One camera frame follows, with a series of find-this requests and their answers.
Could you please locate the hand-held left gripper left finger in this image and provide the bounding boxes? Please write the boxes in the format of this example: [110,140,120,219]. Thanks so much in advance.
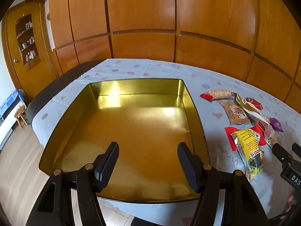
[26,142,119,226]

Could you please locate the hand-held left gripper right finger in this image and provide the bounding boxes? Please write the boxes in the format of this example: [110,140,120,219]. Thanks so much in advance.
[177,142,268,226]

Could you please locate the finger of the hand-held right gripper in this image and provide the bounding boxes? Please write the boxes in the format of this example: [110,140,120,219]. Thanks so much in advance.
[292,142,301,159]
[271,142,294,167]

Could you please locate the purple candy wrapper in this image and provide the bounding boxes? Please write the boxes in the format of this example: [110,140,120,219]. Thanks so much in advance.
[269,117,284,132]

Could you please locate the white and red snack packet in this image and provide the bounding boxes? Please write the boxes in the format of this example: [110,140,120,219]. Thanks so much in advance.
[245,109,279,147]

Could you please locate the yellow green snack packet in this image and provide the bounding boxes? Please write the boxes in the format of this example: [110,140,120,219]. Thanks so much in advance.
[230,129,265,182]

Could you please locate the large red snack packet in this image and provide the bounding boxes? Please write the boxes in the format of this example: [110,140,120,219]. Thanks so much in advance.
[224,125,267,151]

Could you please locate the gold tin box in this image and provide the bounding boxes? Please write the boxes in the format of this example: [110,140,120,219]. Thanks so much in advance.
[39,78,210,204]

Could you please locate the small red snack packet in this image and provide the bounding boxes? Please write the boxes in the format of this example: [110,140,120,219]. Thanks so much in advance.
[246,96,263,110]

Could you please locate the beige snack packet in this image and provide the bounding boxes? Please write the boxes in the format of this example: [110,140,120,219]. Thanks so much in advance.
[220,101,251,126]

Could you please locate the gold foil snack packet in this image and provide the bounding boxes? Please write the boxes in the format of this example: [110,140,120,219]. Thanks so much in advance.
[234,94,261,115]

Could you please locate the grain bar red-ended packet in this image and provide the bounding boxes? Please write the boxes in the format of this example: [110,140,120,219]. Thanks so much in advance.
[200,89,237,102]

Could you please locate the person's right hand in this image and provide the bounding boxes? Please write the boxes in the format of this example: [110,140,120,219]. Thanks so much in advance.
[283,188,301,219]

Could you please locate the black table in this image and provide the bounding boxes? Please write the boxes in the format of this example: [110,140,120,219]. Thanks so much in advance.
[26,60,109,128]

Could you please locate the small wooden stool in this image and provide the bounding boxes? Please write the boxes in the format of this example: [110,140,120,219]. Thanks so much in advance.
[14,105,29,129]

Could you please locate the patterned white tablecloth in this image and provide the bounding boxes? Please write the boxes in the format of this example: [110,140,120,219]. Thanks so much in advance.
[33,58,301,222]

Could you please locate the white low cabinet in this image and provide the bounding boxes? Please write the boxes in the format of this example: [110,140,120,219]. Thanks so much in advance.
[0,99,19,150]

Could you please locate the wooden door with shelf niche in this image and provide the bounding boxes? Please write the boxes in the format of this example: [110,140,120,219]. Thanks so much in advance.
[5,1,57,99]

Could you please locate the blue checked cloth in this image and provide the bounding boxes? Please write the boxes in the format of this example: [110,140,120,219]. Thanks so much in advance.
[0,89,26,120]

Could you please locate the group of bottles on shelves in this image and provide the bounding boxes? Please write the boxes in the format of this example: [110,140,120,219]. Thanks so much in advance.
[16,21,37,62]

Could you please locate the wooden panelled wardrobe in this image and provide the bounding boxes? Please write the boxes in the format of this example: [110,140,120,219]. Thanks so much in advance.
[45,0,301,104]

